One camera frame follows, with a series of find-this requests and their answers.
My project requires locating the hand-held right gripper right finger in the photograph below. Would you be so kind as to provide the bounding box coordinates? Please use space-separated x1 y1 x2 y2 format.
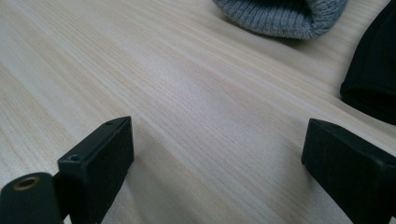
301 118 396 224

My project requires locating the black cloth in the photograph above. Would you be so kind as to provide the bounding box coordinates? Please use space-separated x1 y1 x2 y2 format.
339 0 396 126

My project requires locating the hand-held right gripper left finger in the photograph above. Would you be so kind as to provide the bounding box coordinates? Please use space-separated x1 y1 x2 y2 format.
53 116 135 224

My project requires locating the grey knit hat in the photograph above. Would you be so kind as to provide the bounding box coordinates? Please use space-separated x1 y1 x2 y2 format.
212 0 348 40

